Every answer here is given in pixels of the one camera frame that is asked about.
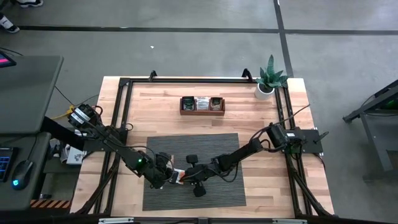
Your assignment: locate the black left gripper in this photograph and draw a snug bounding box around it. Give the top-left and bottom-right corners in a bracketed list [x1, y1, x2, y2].
[146, 152, 181, 190]

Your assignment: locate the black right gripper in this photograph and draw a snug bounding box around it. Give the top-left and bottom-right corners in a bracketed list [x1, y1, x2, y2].
[180, 161, 219, 185]

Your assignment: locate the brown wooden tea box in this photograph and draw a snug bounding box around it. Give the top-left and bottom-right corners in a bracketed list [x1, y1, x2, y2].
[179, 95, 226, 117]

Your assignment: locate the grey woven table mat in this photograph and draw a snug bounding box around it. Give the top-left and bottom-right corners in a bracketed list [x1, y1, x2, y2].
[142, 133, 248, 212]

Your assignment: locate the white cardboard box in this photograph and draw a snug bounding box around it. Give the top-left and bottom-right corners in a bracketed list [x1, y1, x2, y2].
[65, 145, 87, 166]

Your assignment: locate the white plant pot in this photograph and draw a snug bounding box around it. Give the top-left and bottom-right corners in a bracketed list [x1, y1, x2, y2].
[254, 83, 276, 101]

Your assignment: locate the black angled beam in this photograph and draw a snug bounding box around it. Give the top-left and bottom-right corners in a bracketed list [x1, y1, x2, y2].
[40, 115, 86, 152]

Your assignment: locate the yellow power plug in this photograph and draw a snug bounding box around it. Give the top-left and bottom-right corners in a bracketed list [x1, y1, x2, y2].
[50, 105, 79, 121]

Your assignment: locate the orange black hazard strip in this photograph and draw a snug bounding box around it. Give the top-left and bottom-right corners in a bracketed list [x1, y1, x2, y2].
[29, 198, 72, 210]

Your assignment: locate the green snake plant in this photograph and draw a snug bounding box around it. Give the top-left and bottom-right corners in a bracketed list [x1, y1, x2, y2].
[255, 54, 290, 92]

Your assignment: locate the small grey desk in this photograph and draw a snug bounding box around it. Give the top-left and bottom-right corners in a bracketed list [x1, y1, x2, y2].
[0, 131, 52, 213]

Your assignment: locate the black computer mouse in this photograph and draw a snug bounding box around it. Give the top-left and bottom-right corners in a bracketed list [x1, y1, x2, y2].
[11, 159, 34, 192]

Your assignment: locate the large grey desk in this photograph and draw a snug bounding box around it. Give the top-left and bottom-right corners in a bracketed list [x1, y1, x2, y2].
[0, 55, 65, 135]

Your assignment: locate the black keyboard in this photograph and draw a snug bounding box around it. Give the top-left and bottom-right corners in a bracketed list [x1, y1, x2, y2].
[0, 146, 16, 184]

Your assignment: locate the black metal stand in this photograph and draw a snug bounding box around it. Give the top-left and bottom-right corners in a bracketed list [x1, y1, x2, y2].
[341, 78, 398, 183]

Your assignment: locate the tablet with pink screen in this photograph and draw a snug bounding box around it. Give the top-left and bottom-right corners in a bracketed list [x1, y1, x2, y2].
[0, 50, 17, 69]

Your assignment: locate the person's shoe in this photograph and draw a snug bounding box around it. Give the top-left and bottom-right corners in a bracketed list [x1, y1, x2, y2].
[0, 12, 21, 34]
[11, 0, 45, 8]

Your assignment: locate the silver metal bracket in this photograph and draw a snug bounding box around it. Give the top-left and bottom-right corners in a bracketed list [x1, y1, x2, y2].
[272, 218, 308, 224]
[98, 217, 136, 224]

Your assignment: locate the black aluminium rig frame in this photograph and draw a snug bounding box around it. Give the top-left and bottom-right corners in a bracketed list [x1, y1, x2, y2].
[74, 68, 335, 219]

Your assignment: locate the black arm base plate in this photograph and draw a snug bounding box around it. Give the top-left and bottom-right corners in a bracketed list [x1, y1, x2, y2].
[277, 128, 325, 154]

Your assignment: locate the black lever handle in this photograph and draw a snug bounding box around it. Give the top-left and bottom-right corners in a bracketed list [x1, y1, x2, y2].
[313, 130, 330, 145]

